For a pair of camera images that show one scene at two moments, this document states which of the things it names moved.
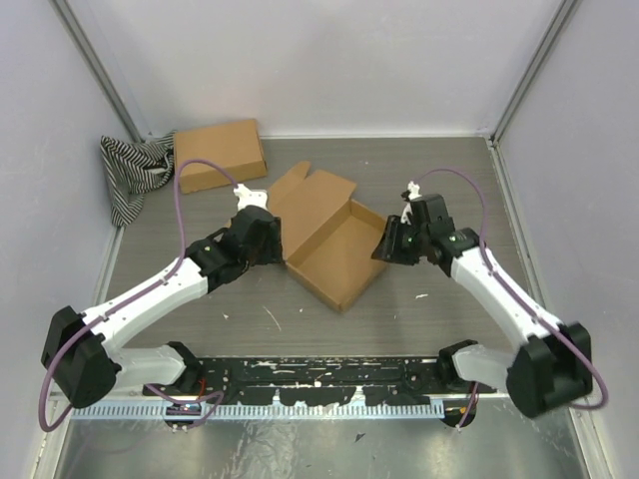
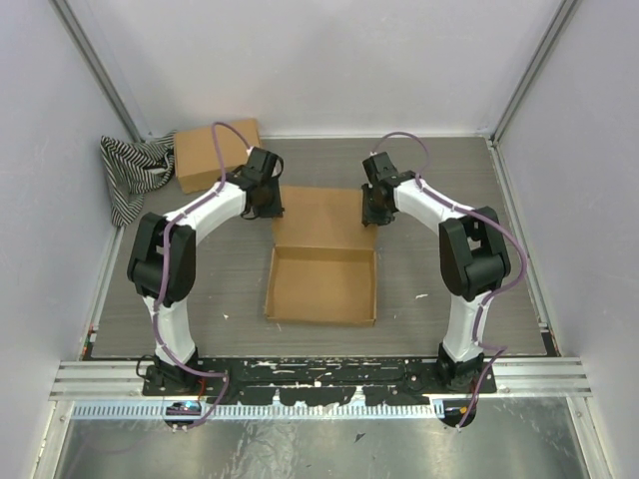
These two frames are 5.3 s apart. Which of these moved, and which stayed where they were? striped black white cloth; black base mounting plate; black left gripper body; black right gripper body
Moved: black left gripper body; black right gripper body
Stayed: striped black white cloth; black base mounting plate
